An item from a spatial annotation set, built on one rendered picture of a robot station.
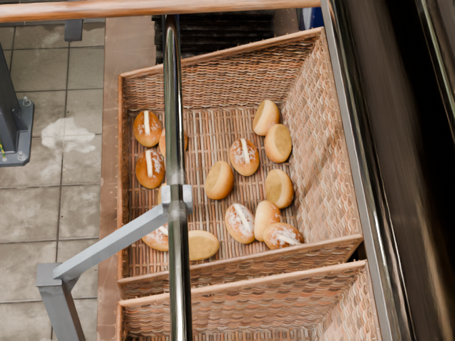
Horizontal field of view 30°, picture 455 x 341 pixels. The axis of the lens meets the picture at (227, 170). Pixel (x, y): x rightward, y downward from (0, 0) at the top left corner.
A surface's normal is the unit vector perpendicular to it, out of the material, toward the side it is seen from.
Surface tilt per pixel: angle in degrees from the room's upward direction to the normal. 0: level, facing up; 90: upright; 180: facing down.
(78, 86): 0
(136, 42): 0
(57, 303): 90
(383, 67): 8
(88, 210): 0
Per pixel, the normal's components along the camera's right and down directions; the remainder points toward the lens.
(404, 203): 0.15, -0.59
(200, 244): 0.08, 0.26
